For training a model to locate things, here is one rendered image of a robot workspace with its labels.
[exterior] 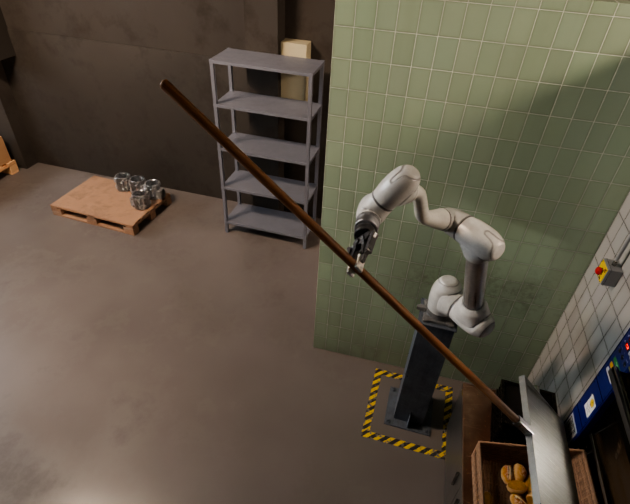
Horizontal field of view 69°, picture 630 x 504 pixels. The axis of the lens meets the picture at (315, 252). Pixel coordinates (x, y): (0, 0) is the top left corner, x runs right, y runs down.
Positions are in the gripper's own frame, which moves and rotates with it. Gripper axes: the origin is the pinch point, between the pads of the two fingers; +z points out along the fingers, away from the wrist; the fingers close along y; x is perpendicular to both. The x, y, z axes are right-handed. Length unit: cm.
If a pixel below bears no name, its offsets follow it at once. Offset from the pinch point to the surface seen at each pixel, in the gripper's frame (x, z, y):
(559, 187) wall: -84, -122, -42
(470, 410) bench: -145, -54, 57
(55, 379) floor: 31, -40, 287
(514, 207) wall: -81, -122, -18
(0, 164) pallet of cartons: 226, -273, 436
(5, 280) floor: 115, -120, 361
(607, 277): -121, -86, -39
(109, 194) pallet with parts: 109, -259, 340
